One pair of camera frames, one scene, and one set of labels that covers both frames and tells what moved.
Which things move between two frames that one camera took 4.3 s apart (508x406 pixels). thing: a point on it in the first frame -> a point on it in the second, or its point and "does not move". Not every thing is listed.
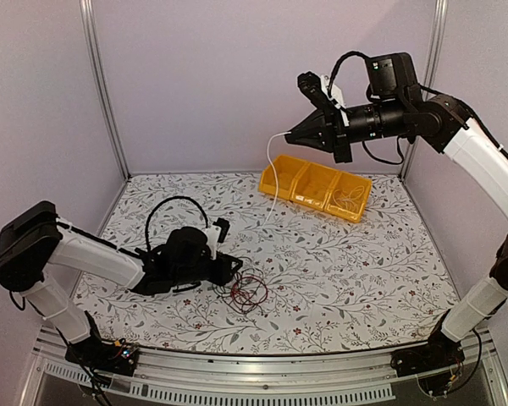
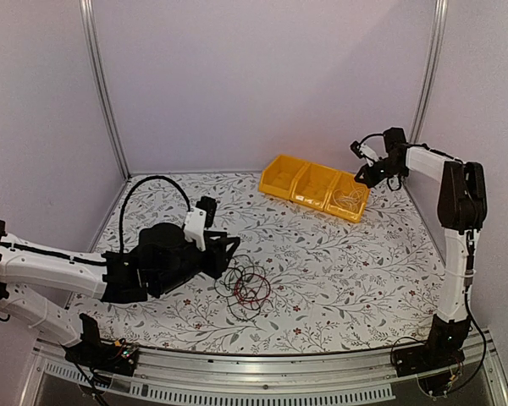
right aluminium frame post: (438, 34) does not move
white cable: (273, 173) -> (351, 199)
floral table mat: (308, 282) does not move
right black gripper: (324, 130) -> (372, 181)
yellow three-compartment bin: (341, 194) does not move
